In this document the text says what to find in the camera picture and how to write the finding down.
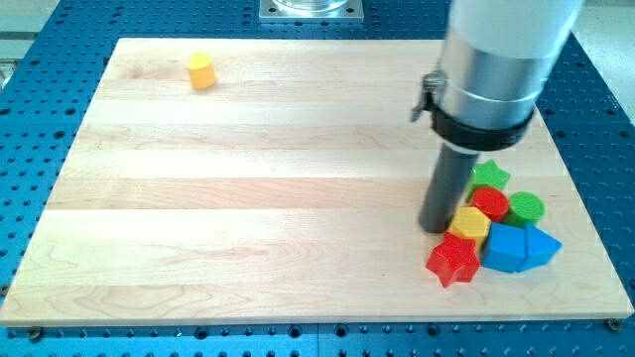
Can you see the red cylinder block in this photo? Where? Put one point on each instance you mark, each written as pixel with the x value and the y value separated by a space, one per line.
pixel 490 201

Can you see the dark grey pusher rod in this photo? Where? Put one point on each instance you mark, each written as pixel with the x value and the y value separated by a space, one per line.
pixel 451 174

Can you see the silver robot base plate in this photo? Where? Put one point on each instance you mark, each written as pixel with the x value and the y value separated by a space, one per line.
pixel 310 11

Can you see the blue perforated metal base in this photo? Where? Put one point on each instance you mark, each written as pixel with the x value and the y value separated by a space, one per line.
pixel 43 103

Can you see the green star block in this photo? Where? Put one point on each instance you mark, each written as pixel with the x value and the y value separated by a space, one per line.
pixel 486 174

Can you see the yellow heart block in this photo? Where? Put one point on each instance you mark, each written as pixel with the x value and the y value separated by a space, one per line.
pixel 201 71

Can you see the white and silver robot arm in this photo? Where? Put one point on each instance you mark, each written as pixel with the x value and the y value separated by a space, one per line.
pixel 496 58

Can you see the light wooden board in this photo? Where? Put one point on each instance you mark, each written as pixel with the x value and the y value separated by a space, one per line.
pixel 289 191

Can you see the blue triangle block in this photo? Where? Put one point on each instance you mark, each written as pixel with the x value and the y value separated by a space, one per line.
pixel 540 248

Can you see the red star block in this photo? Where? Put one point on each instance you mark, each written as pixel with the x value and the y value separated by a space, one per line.
pixel 454 260

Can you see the green cylinder block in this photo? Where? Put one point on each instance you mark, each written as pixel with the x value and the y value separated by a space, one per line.
pixel 524 208

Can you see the blue cube block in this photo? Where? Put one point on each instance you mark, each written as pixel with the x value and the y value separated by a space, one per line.
pixel 504 249

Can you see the yellow hexagon block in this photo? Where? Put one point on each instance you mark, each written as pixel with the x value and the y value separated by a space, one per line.
pixel 472 224

